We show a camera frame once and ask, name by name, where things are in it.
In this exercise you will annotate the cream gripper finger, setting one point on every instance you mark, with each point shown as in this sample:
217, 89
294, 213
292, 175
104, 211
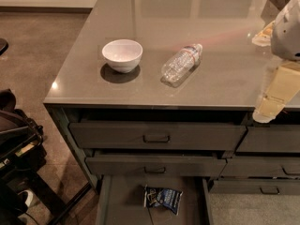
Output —
263, 38
279, 86

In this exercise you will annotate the blue chip bag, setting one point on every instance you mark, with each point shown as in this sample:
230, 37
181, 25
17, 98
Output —
162, 197

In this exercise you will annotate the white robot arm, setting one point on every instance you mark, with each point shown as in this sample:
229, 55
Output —
285, 39

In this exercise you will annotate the grey top right drawer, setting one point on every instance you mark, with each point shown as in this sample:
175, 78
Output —
281, 135

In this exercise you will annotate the grey bottom right drawer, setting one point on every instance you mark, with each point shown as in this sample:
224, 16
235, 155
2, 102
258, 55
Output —
256, 186

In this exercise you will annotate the grey counter cabinet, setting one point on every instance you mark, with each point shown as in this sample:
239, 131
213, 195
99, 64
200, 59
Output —
156, 102

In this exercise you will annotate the grey open bottom drawer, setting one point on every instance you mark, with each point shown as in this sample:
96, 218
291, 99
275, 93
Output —
121, 201

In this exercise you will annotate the grey top left drawer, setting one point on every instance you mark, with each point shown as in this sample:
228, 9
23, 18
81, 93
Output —
182, 130

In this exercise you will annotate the grey middle left drawer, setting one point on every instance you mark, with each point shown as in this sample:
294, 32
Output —
173, 163

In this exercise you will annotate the clear plastic water bottle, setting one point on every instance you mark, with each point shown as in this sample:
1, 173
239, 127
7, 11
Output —
181, 63

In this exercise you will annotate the white ceramic bowl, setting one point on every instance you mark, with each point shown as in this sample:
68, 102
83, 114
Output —
123, 55

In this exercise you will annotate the black round stool edge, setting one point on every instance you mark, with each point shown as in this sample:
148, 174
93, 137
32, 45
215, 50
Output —
3, 45

